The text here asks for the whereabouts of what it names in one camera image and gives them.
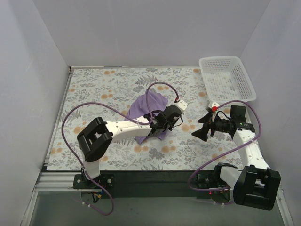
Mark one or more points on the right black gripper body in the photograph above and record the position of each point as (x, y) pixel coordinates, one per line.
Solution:
(210, 124)

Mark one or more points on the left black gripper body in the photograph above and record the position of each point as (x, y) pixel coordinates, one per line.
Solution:
(158, 127)

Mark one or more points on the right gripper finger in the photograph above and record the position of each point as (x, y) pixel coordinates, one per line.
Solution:
(208, 118)
(202, 133)

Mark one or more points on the purple t shirt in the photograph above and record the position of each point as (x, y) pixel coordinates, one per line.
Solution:
(139, 106)

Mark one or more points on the white plastic basket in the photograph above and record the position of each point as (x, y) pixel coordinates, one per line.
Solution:
(226, 79)

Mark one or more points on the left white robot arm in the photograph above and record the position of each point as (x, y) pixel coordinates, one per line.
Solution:
(95, 139)

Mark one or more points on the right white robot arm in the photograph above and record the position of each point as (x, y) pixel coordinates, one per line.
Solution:
(257, 184)

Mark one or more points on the floral patterned table mat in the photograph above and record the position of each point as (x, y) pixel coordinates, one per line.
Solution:
(109, 93)

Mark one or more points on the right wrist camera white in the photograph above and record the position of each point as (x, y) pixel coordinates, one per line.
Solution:
(213, 108)

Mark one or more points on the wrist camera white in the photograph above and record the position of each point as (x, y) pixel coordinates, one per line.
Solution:
(213, 108)
(182, 105)

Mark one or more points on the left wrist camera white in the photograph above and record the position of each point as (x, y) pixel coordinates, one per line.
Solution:
(182, 105)

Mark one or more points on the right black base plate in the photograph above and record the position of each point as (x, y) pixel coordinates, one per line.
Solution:
(207, 179)

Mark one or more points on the aluminium frame rail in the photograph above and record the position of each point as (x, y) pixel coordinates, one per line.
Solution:
(123, 184)

